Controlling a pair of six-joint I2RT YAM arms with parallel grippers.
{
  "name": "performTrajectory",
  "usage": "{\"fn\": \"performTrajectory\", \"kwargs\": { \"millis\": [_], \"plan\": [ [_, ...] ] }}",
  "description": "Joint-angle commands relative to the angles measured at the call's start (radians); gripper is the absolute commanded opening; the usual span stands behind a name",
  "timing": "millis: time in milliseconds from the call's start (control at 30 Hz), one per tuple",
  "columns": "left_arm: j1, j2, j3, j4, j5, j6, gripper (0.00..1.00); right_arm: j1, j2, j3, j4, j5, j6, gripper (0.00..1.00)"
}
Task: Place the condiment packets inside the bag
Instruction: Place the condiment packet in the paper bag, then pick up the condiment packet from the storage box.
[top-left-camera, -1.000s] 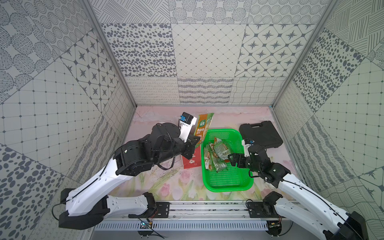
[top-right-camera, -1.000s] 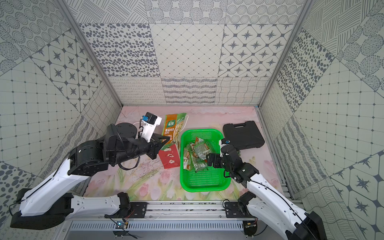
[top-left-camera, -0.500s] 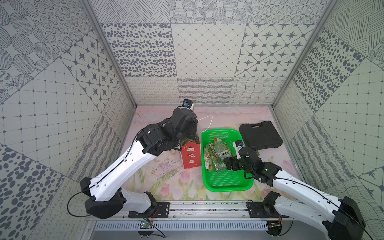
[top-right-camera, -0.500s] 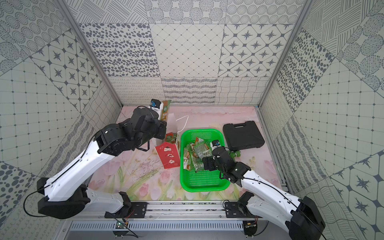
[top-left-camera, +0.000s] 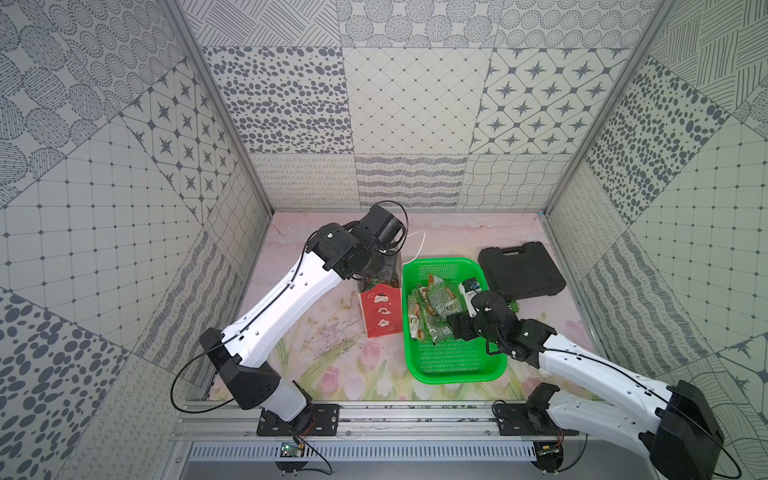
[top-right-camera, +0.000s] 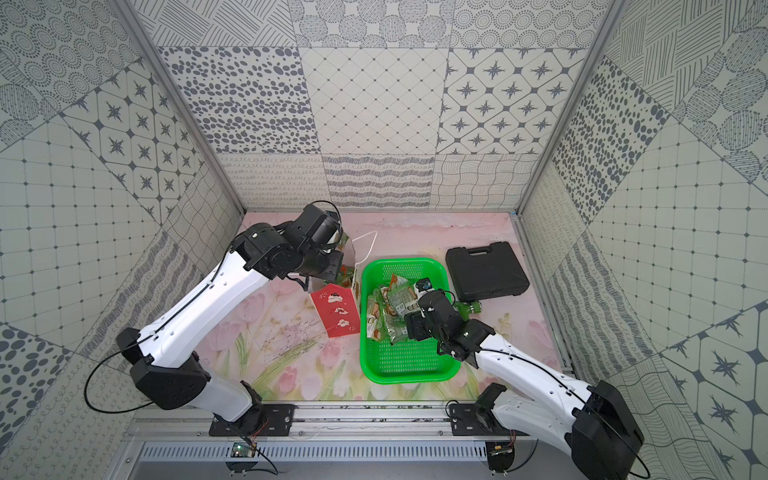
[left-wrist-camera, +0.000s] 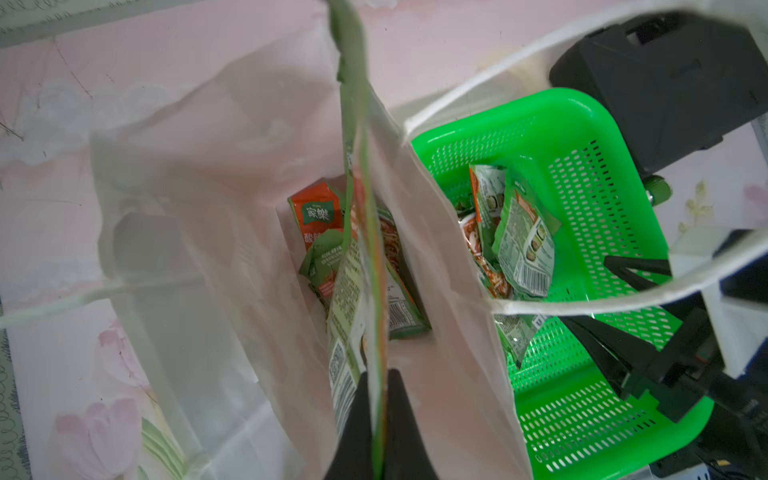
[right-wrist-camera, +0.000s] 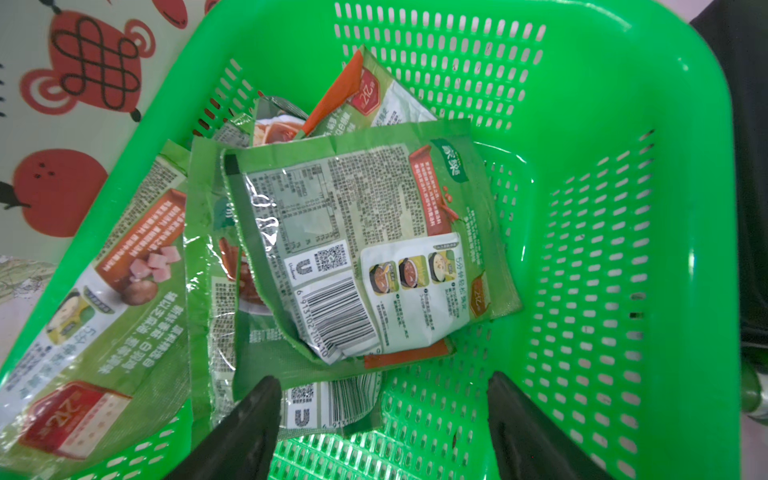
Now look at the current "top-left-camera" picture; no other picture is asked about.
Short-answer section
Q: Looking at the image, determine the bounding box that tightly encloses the white red paper gift bag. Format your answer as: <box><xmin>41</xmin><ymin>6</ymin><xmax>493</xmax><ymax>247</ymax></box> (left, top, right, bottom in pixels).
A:
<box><xmin>356</xmin><ymin>230</ymin><xmax>426</xmax><ymax>339</ymax></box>

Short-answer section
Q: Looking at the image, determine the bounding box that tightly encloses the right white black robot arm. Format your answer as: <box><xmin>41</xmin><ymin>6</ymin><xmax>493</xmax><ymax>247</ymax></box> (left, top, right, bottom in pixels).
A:
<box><xmin>434</xmin><ymin>291</ymin><xmax>730</xmax><ymax>479</ymax></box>

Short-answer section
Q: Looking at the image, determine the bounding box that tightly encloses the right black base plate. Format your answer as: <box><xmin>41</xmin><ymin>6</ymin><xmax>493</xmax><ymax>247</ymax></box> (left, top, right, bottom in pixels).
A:
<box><xmin>491</xmin><ymin>401</ymin><xmax>579</xmax><ymax>437</ymax></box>

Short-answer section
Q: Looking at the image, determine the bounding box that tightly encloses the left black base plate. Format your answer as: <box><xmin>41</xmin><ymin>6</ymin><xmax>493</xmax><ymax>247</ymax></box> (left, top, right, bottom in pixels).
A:
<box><xmin>257</xmin><ymin>403</ymin><xmax>341</xmax><ymax>437</ymax></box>

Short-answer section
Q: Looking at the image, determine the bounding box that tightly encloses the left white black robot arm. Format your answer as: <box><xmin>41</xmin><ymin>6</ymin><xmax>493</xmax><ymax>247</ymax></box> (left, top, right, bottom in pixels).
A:
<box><xmin>199</xmin><ymin>200</ymin><xmax>410</xmax><ymax>434</ymax></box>

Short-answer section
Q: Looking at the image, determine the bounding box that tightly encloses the green plastic basket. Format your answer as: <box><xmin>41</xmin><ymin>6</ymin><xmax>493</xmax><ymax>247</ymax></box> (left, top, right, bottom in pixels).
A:
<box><xmin>401</xmin><ymin>257</ymin><xmax>507</xmax><ymax>385</ymax></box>

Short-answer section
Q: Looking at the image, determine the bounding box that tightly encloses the green condiment packet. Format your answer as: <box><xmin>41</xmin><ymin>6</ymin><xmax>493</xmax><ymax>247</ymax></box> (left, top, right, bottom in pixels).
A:
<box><xmin>427</xmin><ymin>282</ymin><xmax>465</xmax><ymax>318</ymax></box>

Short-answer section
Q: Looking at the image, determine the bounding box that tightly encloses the black plastic tool case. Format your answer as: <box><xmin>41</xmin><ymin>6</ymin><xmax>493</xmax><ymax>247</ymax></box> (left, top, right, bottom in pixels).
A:
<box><xmin>478</xmin><ymin>242</ymin><xmax>566</xmax><ymax>300</ymax></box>

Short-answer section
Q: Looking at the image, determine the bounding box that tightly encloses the green red sauce packet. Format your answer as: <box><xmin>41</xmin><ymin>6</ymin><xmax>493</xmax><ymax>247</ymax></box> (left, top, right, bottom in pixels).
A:
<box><xmin>407</xmin><ymin>287</ymin><xmax>439</xmax><ymax>343</ymax></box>

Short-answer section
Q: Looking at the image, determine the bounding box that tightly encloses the aluminium mounting rail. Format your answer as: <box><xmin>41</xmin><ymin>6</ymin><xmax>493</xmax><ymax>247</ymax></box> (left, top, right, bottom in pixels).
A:
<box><xmin>170</xmin><ymin>392</ymin><xmax>661</xmax><ymax>448</ymax></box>

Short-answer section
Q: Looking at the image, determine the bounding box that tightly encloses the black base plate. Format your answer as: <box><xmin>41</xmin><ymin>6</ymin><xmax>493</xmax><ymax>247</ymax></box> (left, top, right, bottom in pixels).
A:
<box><xmin>491</xmin><ymin>401</ymin><xmax>579</xmax><ymax>437</ymax></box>
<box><xmin>257</xmin><ymin>403</ymin><xmax>341</xmax><ymax>437</ymax></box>

